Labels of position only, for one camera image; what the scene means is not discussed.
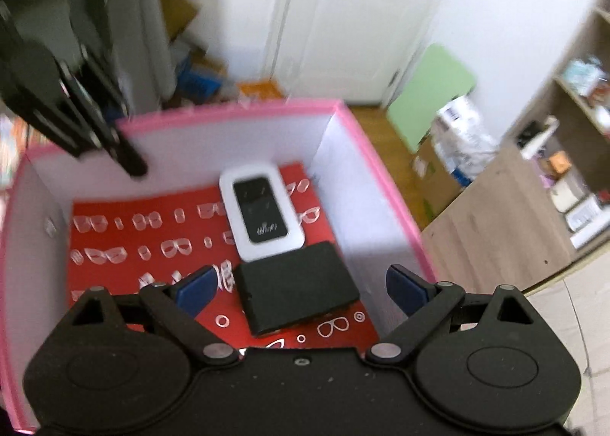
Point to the white door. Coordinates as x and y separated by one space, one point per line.
343 21

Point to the colourful printed cloth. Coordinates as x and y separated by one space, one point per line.
19 150

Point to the wooden shelf cabinet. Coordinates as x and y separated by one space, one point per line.
495 221

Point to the brown cardboard box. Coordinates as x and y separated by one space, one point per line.
436 183

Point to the small orange item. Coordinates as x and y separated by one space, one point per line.
558 163

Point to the black power bank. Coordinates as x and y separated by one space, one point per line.
295 288

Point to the blue plastic crate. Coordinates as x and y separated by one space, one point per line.
198 78

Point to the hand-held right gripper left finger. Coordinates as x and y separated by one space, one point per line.
195 290

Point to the green chair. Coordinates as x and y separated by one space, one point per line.
431 88

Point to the white spray bottle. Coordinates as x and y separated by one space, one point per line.
538 133

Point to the pink storage box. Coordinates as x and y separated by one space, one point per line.
362 207

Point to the white plastic bag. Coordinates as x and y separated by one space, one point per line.
464 135

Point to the white pocket router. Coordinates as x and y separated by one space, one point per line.
259 212

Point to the folded brown cardboard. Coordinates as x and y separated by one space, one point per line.
176 11

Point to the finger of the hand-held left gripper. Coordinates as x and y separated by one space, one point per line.
128 159
43 97

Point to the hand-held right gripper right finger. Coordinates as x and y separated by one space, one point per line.
405 290

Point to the white cup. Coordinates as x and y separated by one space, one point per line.
567 193

